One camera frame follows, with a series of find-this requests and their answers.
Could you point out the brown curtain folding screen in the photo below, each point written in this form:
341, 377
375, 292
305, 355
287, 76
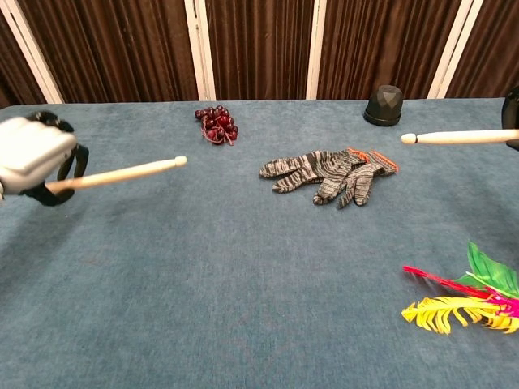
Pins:
259, 44

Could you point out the black faceted cup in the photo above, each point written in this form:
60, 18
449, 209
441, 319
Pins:
384, 105

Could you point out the blue table mat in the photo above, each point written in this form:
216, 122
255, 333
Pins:
223, 283

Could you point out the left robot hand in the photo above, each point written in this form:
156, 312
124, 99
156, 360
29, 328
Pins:
30, 152

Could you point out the red grape bunch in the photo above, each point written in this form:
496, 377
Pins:
219, 125

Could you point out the grey striped knit glove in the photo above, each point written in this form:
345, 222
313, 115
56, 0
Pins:
361, 182
304, 168

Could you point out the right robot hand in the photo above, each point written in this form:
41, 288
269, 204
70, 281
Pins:
511, 113

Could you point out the wooden drumstick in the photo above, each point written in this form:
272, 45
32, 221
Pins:
454, 137
129, 170

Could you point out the colourful feather shuttlecock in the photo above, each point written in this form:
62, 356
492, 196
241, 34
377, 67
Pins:
442, 312

